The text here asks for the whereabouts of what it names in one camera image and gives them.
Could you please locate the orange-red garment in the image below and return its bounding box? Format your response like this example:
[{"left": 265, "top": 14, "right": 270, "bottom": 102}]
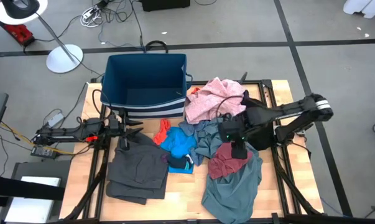
[{"left": 152, "top": 119, "right": 172, "bottom": 146}]

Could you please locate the black cabinet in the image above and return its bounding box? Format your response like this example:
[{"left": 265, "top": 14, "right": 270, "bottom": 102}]
[{"left": 0, "top": 160, "right": 72, "bottom": 224}]

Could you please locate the grey power adapter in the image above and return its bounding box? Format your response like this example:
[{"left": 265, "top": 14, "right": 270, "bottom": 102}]
[{"left": 47, "top": 112, "right": 65, "bottom": 128}]

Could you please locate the maroon garment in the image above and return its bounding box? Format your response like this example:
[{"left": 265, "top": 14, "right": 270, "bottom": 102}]
[{"left": 208, "top": 142, "right": 253, "bottom": 180}]

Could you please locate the pink knit garment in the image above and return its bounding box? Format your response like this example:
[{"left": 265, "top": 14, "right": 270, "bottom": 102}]
[{"left": 184, "top": 77, "right": 247, "bottom": 125}]

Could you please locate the black box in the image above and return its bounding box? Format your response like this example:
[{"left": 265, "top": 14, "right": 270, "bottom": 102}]
[{"left": 140, "top": 0, "right": 191, "bottom": 12}]

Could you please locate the navy white-striped fabric bin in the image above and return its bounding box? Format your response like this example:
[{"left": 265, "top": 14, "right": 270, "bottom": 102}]
[{"left": 100, "top": 40, "right": 193, "bottom": 121}]

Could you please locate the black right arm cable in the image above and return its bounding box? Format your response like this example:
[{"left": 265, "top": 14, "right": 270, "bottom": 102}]
[{"left": 215, "top": 95, "right": 247, "bottom": 118}]

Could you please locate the black power adapter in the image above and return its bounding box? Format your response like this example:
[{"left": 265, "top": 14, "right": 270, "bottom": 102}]
[{"left": 30, "top": 146, "right": 58, "bottom": 160}]

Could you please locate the slate blue garment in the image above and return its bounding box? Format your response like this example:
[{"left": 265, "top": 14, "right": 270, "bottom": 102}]
[{"left": 179, "top": 117, "right": 225, "bottom": 166}]

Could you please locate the black beam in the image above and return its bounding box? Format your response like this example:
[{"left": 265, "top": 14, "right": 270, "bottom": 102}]
[{"left": 0, "top": 175, "right": 65, "bottom": 202}]

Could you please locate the white power strip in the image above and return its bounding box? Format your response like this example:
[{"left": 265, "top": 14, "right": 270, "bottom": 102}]
[{"left": 80, "top": 6, "right": 104, "bottom": 28}]

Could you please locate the dark grey folded garment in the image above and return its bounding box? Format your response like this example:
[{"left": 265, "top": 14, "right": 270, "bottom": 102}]
[{"left": 105, "top": 133, "right": 171, "bottom": 205}]

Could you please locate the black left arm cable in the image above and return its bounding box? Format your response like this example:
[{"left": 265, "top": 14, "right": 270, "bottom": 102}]
[{"left": 91, "top": 89, "right": 114, "bottom": 118}]

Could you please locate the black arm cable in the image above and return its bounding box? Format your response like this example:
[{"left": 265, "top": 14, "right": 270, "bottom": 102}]
[
  {"left": 91, "top": 89, "right": 114, "bottom": 118},
  {"left": 215, "top": 95, "right": 247, "bottom": 118}
]

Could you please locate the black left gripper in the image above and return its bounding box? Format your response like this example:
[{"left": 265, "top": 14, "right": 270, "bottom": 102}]
[{"left": 108, "top": 108, "right": 144, "bottom": 151}]

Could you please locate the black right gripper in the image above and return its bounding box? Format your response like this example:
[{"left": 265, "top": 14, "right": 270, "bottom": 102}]
[{"left": 218, "top": 115, "right": 249, "bottom": 159}]

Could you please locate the white panel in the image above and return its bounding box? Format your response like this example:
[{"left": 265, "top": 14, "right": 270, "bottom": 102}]
[{"left": 5, "top": 176, "right": 62, "bottom": 223}]

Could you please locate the large black garment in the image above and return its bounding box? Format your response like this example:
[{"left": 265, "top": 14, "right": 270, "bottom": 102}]
[{"left": 241, "top": 90, "right": 277, "bottom": 152}]

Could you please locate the dark sock with teal trim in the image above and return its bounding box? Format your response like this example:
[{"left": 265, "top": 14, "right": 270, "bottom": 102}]
[{"left": 162, "top": 154, "right": 194, "bottom": 170}]

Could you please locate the black floor cable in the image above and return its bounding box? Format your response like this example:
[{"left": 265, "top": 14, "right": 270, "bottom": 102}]
[{"left": 96, "top": 0, "right": 144, "bottom": 48}]

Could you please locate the large teal-grey shirt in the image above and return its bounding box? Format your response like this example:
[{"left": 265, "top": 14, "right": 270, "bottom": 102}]
[{"left": 201, "top": 144, "right": 264, "bottom": 224}]

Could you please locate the yellow cable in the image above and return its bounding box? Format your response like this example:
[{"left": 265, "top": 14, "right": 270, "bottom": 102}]
[{"left": 0, "top": 121, "right": 75, "bottom": 156}]

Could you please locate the black aluminium table frame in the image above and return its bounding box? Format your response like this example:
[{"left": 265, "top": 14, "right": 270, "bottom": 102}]
[{"left": 59, "top": 72, "right": 375, "bottom": 224}]

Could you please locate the bright blue garment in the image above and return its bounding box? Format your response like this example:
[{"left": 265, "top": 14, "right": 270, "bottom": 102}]
[{"left": 160, "top": 126, "right": 198, "bottom": 174}]

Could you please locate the white floor lamp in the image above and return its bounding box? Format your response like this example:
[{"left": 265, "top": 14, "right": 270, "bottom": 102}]
[{"left": 0, "top": 0, "right": 84, "bottom": 74}]

